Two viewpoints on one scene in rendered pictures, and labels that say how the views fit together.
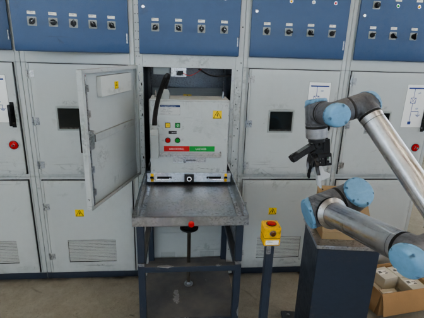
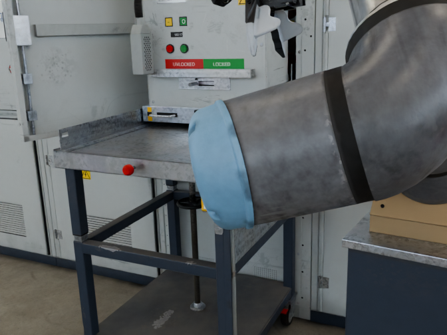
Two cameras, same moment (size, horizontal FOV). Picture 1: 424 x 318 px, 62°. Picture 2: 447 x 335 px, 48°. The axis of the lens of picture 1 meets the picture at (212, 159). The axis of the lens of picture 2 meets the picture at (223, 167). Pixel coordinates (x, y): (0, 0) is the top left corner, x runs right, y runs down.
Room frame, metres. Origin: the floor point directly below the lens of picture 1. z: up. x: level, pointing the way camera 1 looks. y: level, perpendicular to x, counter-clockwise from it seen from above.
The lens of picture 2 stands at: (0.59, -0.86, 1.19)
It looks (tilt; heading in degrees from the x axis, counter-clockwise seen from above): 15 degrees down; 31
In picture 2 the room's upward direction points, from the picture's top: 2 degrees counter-clockwise
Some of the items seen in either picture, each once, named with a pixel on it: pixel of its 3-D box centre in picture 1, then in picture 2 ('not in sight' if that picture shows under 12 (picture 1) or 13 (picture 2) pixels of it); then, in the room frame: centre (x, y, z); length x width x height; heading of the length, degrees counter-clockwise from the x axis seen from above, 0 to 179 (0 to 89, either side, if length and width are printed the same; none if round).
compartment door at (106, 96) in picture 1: (112, 130); (87, 32); (2.04, 0.59, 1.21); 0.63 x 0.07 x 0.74; 167
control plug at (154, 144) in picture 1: (154, 142); (142, 49); (2.05, 0.35, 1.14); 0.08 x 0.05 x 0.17; 5
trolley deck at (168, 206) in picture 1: (189, 195); (189, 143); (2.02, 0.13, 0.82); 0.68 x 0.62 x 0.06; 5
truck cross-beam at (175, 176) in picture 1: (188, 176); (207, 115); (2.16, 0.15, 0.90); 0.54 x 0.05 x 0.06; 95
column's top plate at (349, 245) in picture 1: (340, 233); (438, 232); (1.75, -0.73, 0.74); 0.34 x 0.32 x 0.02; 88
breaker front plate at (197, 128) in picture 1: (189, 139); (202, 45); (2.14, 0.14, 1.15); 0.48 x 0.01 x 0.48; 95
